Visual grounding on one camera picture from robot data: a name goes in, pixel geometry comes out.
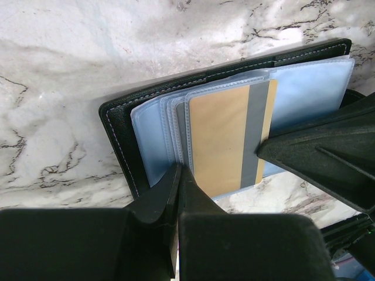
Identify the black leather card holder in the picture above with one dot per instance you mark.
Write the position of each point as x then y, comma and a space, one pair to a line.
147, 127

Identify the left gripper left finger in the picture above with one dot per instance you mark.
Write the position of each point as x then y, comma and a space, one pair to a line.
136, 242

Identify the gold credit card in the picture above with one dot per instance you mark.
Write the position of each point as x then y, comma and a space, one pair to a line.
226, 126

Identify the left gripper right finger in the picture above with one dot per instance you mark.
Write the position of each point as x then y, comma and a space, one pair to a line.
215, 245

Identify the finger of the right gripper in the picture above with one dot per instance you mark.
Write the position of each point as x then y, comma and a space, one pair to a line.
334, 153

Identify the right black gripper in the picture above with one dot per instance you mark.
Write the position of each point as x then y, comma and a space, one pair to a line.
352, 240

